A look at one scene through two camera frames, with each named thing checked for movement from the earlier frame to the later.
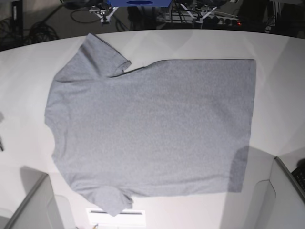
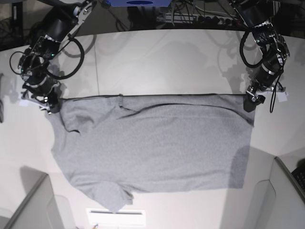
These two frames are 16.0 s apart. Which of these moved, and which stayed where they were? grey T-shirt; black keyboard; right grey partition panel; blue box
Moved: grey T-shirt
Stayed: black keyboard; blue box; right grey partition panel
